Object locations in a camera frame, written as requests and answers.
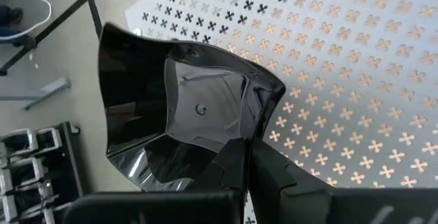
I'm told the black wavy-edged square plate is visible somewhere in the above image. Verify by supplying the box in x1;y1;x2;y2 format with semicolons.
98;21;287;192

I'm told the grey perforated metal shelf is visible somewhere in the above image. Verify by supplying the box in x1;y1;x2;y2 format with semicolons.
125;0;438;224

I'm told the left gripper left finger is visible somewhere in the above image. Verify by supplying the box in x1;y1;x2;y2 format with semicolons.
63;137;250;224

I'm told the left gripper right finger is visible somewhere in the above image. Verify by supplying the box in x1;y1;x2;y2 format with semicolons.
248;140;438;224

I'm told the person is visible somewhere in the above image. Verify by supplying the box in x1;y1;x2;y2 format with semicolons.
0;4;37;49

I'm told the black rack with parts bins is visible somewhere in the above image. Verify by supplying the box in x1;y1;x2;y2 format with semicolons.
0;121;84;224

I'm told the white floor cable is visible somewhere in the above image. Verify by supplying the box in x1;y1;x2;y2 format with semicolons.
0;0;53;42

